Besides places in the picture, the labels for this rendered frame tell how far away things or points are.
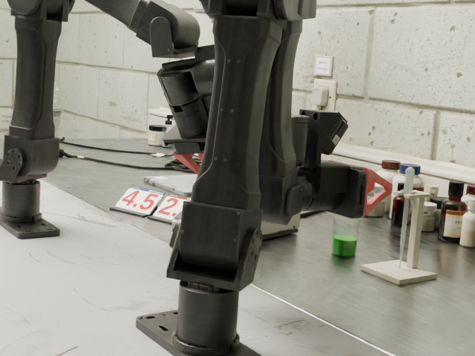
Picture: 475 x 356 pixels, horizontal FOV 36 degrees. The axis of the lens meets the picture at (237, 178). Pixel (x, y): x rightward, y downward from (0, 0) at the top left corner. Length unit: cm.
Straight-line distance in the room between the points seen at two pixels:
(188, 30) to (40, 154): 33
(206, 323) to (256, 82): 25
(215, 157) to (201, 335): 18
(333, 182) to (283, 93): 18
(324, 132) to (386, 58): 82
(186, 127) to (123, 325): 37
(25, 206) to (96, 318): 44
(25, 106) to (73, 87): 214
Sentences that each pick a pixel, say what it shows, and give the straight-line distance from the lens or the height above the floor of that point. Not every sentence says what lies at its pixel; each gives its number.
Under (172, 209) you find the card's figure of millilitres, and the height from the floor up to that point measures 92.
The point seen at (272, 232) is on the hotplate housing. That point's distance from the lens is 125.
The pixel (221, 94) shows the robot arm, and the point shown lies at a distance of 74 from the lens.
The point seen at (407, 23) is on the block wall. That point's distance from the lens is 171.
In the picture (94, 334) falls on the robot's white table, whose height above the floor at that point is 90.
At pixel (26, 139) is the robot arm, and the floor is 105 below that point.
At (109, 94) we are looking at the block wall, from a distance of 302.
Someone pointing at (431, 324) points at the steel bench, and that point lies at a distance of 94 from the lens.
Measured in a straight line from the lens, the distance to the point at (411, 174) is 109.
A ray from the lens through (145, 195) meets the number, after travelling 142.
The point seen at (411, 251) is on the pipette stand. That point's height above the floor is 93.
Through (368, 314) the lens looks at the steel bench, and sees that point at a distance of 94.
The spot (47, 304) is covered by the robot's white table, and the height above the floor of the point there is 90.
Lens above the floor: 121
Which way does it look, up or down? 9 degrees down
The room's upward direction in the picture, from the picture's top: 4 degrees clockwise
